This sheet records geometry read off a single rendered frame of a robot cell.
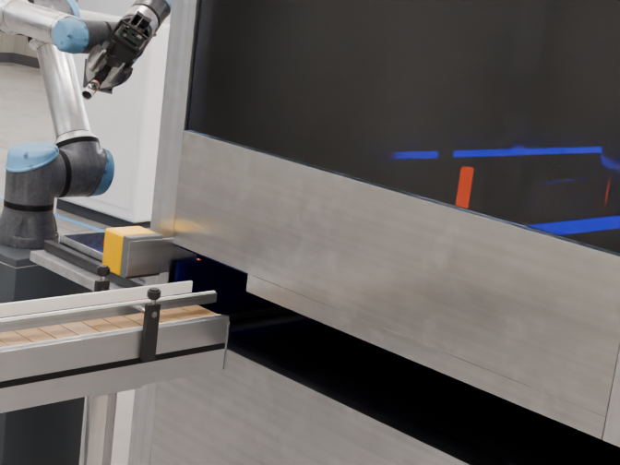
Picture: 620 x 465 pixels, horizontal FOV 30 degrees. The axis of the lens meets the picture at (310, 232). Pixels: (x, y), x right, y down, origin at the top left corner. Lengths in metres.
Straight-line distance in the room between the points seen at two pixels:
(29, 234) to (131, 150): 3.54
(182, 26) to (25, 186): 0.91
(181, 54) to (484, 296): 0.71
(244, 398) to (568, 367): 0.62
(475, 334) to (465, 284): 0.07
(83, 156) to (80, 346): 1.16
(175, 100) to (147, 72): 4.22
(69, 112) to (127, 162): 3.43
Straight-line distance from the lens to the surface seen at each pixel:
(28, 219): 2.77
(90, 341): 1.73
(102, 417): 1.85
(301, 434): 1.80
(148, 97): 6.20
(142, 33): 2.47
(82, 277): 2.25
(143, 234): 1.96
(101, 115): 6.44
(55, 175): 2.77
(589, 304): 1.44
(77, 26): 2.58
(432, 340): 1.59
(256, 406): 1.87
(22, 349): 1.67
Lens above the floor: 1.49
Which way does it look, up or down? 12 degrees down
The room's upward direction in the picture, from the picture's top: 7 degrees clockwise
